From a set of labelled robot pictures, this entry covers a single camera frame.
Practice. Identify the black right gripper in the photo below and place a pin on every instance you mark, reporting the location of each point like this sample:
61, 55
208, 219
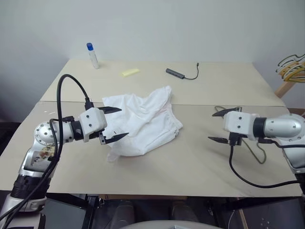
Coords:
235, 139

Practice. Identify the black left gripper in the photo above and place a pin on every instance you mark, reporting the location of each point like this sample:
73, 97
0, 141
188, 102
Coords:
102, 138

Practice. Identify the white cloth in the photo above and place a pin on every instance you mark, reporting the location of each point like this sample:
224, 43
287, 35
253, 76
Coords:
147, 124

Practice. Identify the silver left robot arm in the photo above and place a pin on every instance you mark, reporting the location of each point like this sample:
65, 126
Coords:
44, 133

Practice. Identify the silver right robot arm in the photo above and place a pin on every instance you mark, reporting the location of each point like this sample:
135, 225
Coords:
283, 126

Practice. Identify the yellow sticky note pad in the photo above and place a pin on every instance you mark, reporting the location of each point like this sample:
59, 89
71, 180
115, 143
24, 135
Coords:
130, 72

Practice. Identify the white bottle with blue cap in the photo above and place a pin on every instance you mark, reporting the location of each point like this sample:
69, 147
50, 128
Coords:
93, 58

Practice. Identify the dark rounded shape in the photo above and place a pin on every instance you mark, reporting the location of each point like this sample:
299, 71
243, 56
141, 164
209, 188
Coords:
125, 212
180, 211

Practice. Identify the black box with white dots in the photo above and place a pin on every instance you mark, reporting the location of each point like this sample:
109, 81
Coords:
274, 217

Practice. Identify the grey robot torso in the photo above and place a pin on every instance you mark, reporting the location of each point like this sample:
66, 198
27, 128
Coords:
166, 225

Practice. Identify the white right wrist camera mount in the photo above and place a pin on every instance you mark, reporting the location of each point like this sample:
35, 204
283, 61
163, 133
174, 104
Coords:
238, 124

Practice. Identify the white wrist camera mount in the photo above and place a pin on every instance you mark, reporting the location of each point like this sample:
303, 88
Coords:
238, 124
93, 121

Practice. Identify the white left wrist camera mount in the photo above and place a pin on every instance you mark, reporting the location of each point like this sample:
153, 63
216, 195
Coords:
93, 121

